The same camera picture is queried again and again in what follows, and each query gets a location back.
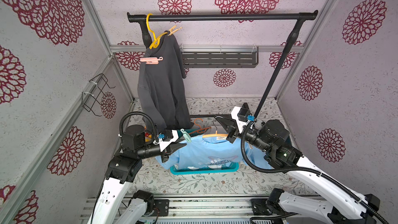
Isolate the pink clothespin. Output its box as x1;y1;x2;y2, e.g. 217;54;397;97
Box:
140;57;163;65

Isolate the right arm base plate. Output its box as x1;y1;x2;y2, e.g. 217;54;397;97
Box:
250;197;296;216

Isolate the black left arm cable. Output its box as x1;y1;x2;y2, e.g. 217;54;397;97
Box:
119;111;158;141

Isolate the yellow plush toy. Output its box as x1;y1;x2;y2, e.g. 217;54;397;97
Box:
144;130;152;143

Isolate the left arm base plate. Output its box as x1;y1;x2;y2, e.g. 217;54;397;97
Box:
125;198;170;217

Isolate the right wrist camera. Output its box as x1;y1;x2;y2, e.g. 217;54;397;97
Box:
231;106;256;134

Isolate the teal laundry basket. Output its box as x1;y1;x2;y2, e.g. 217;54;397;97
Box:
170;162;239;175

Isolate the black wire wall basket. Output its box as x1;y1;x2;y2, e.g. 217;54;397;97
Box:
81;73;117;119

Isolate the mint green clothespin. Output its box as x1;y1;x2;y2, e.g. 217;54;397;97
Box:
180;129;192;143

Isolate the wooden hanger metal hook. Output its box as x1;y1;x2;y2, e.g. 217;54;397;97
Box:
203;116;228;139

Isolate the orange plastic hanger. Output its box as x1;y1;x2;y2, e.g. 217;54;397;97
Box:
189;118;211;136

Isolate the yellow plastic hanger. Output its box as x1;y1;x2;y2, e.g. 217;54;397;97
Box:
146;13;169;49

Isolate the beige clothespin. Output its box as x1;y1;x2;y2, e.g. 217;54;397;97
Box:
169;25;182;36

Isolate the black clothes rack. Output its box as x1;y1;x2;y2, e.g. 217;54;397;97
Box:
127;10;319;117

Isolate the light blue garment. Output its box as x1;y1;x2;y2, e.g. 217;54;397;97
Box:
155;135;265;172

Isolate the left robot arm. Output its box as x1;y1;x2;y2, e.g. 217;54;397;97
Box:
88;124;186;224

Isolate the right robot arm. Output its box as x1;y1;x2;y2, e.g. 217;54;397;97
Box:
215;115;387;224

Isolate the black wall shelf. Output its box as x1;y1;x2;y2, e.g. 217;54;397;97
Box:
182;46;259;68

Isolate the dark grey t-shirt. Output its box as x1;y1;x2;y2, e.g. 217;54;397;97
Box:
137;35;193;132

